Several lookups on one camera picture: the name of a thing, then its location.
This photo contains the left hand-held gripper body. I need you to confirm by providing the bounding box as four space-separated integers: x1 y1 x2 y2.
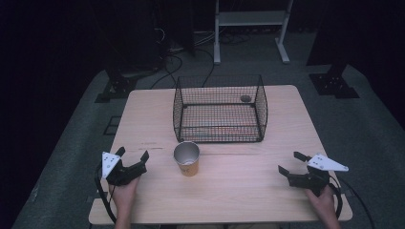
101 152 148 187

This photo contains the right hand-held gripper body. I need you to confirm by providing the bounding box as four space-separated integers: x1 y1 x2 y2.
287 153 350 197

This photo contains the metal cup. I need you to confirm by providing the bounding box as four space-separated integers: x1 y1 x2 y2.
173 141 202 177

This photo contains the black wire mesh basket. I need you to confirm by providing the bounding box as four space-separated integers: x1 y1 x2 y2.
172 74 268 144

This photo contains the person's left hand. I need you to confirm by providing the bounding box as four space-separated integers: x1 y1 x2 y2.
108 176 141 219

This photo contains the person's right hand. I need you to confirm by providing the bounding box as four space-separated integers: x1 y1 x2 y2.
305 185 339 220

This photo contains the black metal stand base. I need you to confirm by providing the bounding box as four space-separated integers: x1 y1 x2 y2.
308 62 361 100
94 65 160 104

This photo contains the black rectangular floor frame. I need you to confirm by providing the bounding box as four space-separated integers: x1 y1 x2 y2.
102 115 122 136

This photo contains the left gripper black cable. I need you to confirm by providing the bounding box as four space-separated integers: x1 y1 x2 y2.
94 163 117 224

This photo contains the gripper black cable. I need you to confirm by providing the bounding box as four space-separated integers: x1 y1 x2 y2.
329 176 377 229
94 163 117 224

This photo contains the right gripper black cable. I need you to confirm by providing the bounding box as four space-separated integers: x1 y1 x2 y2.
329 176 377 229

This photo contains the black floor cable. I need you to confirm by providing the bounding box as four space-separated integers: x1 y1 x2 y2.
194 47 216 89
149 52 184 91

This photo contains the white metal desk frame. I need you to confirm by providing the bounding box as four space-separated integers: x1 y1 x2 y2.
213 0 295 66

